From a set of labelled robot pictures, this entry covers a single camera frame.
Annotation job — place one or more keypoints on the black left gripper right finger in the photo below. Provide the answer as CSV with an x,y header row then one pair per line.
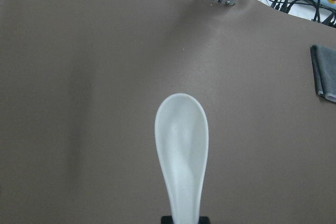
x,y
204,220

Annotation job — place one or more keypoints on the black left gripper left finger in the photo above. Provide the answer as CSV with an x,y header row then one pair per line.
x,y
166,220

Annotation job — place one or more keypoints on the white ceramic spoon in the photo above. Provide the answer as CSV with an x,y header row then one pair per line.
x,y
182,141

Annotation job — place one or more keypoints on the grey folded cloth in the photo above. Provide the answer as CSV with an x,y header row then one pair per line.
x,y
323,63

